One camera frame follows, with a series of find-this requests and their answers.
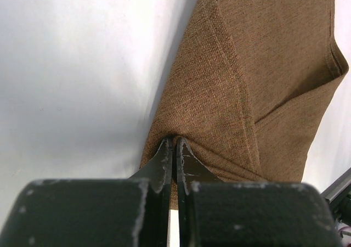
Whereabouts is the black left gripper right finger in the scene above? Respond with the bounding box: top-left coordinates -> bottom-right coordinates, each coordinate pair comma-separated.
176,137 -> 222,246

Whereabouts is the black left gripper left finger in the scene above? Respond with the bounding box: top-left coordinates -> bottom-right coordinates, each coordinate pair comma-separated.
129,138 -> 173,246

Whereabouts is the brown cloth napkin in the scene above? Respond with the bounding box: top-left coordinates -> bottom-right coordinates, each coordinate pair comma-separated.
139,0 -> 349,211

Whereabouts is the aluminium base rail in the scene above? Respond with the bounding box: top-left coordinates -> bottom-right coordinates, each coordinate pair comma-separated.
321,169 -> 351,208

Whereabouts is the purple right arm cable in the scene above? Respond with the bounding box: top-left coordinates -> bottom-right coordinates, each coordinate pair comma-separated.
337,224 -> 351,238

